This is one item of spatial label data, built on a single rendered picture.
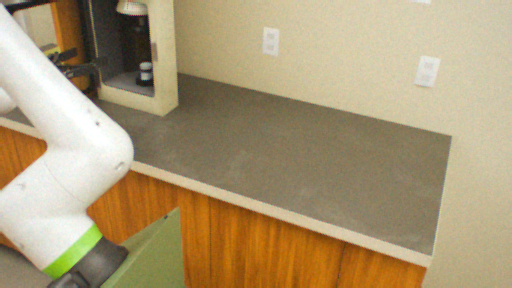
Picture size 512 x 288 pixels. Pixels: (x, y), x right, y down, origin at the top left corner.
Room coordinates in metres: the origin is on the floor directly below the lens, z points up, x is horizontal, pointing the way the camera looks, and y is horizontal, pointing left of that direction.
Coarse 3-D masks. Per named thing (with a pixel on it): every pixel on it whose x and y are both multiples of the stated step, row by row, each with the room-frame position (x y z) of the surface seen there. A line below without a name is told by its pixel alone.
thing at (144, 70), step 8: (144, 32) 1.63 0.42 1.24; (136, 40) 1.64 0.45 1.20; (144, 40) 1.64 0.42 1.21; (136, 48) 1.64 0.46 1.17; (144, 48) 1.63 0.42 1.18; (136, 56) 1.64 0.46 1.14; (144, 56) 1.63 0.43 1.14; (136, 64) 1.64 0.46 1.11; (144, 64) 1.63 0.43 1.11; (136, 72) 1.65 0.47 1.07; (144, 72) 1.63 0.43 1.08; (152, 72) 1.65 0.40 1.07
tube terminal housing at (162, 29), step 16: (144, 0) 1.55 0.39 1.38; (160, 0) 1.56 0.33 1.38; (160, 16) 1.56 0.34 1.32; (160, 32) 1.55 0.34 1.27; (96, 48) 1.65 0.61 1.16; (160, 48) 1.54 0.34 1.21; (160, 64) 1.54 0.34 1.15; (160, 80) 1.53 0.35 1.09; (176, 80) 1.63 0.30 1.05; (112, 96) 1.63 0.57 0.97; (128, 96) 1.59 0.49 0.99; (144, 96) 1.56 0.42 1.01; (160, 96) 1.53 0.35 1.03; (176, 96) 1.62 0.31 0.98; (160, 112) 1.53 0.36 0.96
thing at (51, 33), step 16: (64, 0) 1.57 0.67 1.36; (16, 16) 1.41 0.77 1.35; (32, 16) 1.46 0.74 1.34; (48, 16) 1.51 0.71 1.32; (64, 16) 1.56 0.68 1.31; (32, 32) 1.45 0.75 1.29; (48, 32) 1.50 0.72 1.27; (64, 32) 1.55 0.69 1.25; (80, 32) 1.61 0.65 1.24; (48, 48) 1.49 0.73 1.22; (64, 48) 1.54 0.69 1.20; (80, 48) 1.60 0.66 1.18; (64, 64) 1.53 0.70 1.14; (80, 80) 1.58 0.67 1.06
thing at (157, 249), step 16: (176, 208) 0.71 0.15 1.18; (160, 224) 0.67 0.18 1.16; (176, 224) 0.70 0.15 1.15; (128, 240) 0.74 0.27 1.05; (144, 240) 0.64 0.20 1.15; (160, 240) 0.64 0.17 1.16; (176, 240) 0.69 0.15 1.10; (128, 256) 0.61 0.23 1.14; (144, 256) 0.59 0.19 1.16; (160, 256) 0.63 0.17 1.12; (176, 256) 0.69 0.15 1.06; (128, 272) 0.54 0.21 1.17; (144, 272) 0.58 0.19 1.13; (160, 272) 0.63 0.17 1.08; (176, 272) 0.68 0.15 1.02
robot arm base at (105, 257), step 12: (108, 240) 0.64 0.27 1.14; (96, 252) 0.59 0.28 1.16; (108, 252) 0.60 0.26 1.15; (120, 252) 0.62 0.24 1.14; (84, 264) 0.57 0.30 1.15; (96, 264) 0.57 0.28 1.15; (108, 264) 0.58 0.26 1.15; (120, 264) 0.59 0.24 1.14; (60, 276) 0.55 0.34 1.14; (72, 276) 0.55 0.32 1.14; (84, 276) 0.55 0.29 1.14; (96, 276) 0.56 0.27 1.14; (108, 276) 0.56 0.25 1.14
